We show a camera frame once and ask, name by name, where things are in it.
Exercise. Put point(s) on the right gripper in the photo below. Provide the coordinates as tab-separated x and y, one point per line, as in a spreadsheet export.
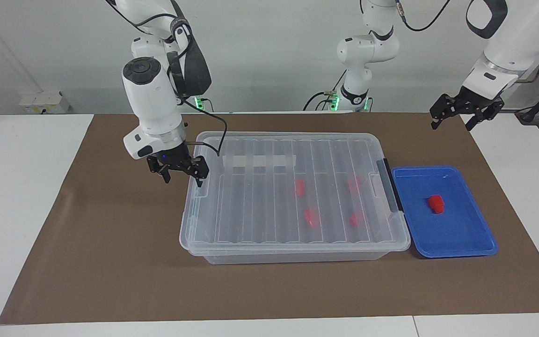
173	157

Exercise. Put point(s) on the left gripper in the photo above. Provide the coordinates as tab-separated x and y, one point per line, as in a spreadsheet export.
481	99

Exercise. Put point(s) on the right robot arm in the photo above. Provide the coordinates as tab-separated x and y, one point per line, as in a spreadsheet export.
150	100

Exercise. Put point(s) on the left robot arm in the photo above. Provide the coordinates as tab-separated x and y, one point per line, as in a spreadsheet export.
360	51

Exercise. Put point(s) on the red block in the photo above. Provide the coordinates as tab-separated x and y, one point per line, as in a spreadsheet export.
354	184
356	218
311	217
436	203
300	186

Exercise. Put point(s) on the clear plastic storage box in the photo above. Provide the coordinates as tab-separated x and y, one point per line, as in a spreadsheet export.
297	257

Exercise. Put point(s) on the blue plastic tray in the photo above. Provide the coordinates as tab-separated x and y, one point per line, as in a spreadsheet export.
456	234

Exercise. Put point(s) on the white power strip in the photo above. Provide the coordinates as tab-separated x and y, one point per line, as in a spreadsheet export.
42	103

